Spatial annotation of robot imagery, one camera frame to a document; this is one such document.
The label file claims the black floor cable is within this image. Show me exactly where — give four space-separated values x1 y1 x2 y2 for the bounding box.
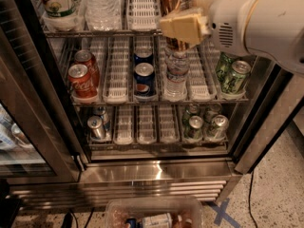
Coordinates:
248 170 260 228

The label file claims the glass fridge door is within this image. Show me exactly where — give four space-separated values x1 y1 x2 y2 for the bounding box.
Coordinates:
0 0 86 185

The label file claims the red coca-cola can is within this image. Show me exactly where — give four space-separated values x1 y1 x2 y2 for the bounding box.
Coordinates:
68 64 97 98
74 49 100 87

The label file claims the blue pepsi can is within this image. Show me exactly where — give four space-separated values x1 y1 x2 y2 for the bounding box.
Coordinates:
134 63 155 97
134 47 153 65

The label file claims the front blue pepsi can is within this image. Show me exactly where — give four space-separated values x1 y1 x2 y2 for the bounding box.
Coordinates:
134 63 155 97

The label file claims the front silver can bottom shelf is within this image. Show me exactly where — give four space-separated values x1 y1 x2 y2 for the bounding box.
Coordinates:
87 116 105 140

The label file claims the white can in bin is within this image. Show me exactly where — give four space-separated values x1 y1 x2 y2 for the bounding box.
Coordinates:
142 213 172 228

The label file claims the green can bottom rear left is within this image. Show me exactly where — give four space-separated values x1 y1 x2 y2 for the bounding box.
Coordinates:
181 104 201 125

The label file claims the silver can shelf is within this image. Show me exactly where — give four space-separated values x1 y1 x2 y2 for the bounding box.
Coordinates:
87 116 105 140
93 106 110 132

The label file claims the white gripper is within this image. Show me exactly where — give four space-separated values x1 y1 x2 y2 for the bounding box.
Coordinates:
159 0 257 56

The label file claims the green can bottom front right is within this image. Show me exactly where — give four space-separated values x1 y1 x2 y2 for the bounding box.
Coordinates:
206 115 229 141

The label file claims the large clear water bottle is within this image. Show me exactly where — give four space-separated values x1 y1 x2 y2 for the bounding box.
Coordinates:
84 0 122 31

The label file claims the front red coca-cola can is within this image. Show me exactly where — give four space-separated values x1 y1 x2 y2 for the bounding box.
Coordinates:
68 64 97 98

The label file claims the white empty tray middle shelf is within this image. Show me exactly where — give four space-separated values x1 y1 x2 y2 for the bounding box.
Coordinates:
103 37 129 104

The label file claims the white empty tray top shelf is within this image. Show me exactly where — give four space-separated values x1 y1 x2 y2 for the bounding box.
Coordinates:
126 0 161 30

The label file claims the rear green can middle shelf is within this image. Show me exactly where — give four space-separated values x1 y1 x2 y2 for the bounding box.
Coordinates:
216 52 238 83

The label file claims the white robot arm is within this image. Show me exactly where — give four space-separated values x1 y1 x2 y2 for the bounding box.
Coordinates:
160 0 304 76

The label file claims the rear silver can bottom shelf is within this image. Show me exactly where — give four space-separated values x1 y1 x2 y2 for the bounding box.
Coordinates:
93 106 110 132

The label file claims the clear plastic bin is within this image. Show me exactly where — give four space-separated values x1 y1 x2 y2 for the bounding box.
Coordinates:
104 196 203 228

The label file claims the green can bottom front left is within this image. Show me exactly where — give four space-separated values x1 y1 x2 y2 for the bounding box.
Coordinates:
184 115 203 142

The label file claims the front green can middle shelf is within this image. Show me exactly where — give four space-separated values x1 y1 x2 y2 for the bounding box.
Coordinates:
221 61 251 94

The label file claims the rear red coca-cola can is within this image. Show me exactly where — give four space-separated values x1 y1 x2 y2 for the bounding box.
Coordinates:
74 49 100 87

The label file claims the blue tape cross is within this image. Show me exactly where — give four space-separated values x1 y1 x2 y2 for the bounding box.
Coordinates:
207 198 240 228

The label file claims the small clear water bottle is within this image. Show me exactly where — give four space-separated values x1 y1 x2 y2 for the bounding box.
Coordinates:
164 51 190 102

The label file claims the green can shelf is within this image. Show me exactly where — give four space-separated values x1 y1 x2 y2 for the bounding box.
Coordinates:
221 61 251 94
216 52 238 83

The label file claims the rear blue pepsi can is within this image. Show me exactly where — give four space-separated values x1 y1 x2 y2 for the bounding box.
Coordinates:
134 47 153 65

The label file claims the white empty tray shelf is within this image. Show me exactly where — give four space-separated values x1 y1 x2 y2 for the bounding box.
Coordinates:
126 0 161 30
103 37 129 104

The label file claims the green can bottom rear right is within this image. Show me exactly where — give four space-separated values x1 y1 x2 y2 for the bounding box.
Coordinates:
203 104 222 124

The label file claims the stainless steel fridge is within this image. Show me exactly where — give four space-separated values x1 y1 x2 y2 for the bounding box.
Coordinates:
0 0 303 209

